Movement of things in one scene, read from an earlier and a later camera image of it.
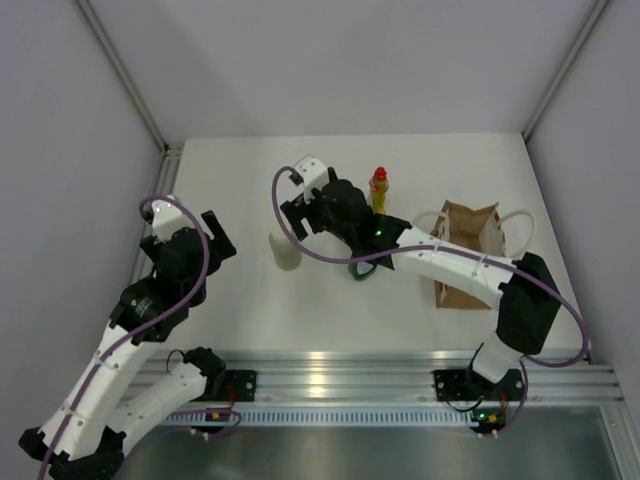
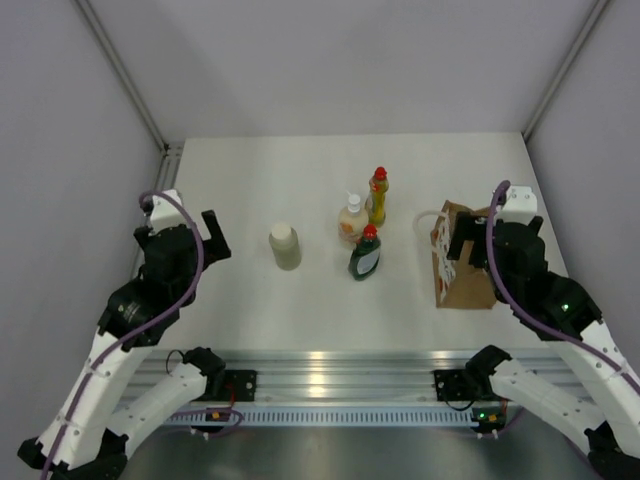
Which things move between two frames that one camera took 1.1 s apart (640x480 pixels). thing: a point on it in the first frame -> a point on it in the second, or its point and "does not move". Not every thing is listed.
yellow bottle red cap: (378, 186) does not move
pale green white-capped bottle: (285, 253) does not move
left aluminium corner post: (172, 151) does not move
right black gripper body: (317, 218) -> (470, 228)
